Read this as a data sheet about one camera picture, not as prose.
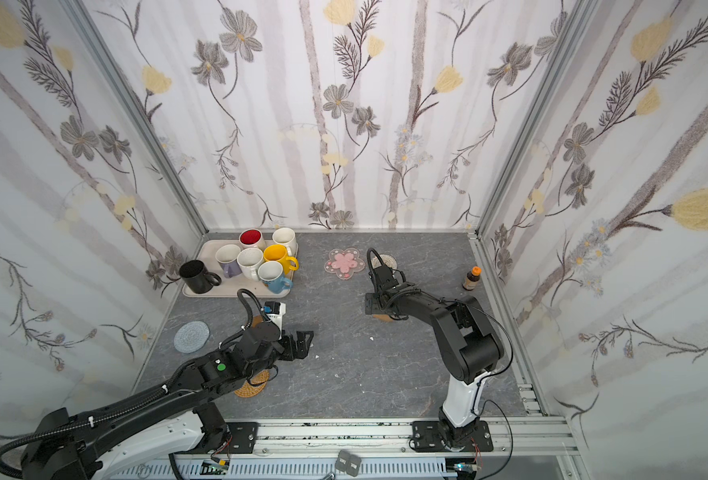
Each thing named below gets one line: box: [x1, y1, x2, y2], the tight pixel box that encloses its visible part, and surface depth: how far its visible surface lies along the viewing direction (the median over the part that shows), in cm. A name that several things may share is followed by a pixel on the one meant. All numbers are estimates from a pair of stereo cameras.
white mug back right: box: [272, 227, 299, 257], surface depth 109 cm
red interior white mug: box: [238, 228, 266, 251], surface depth 110 cm
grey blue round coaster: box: [173, 320, 211, 354], surface depth 93 cm
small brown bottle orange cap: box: [462, 266, 483, 291], surface depth 101 cm
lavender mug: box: [215, 244, 242, 278], surface depth 104 cm
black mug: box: [179, 260, 222, 294], surface depth 101 cm
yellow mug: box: [263, 244, 299, 275], surface depth 106 cm
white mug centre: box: [237, 247, 264, 281], surface depth 103 cm
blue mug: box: [258, 260, 294, 294], surface depth 99 cm
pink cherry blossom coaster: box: [324, 247, 365, 280], surface depth 113 cm
